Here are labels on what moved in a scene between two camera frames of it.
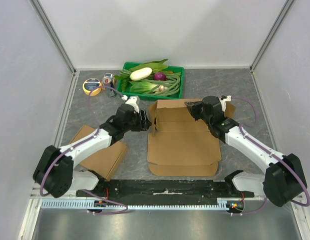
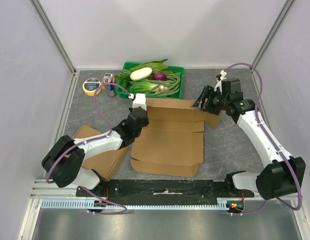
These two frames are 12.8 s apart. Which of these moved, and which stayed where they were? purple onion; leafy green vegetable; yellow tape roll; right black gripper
Moved: right black gripper
Stayed: purple onion; leafy green vegetable; yellow tape roll
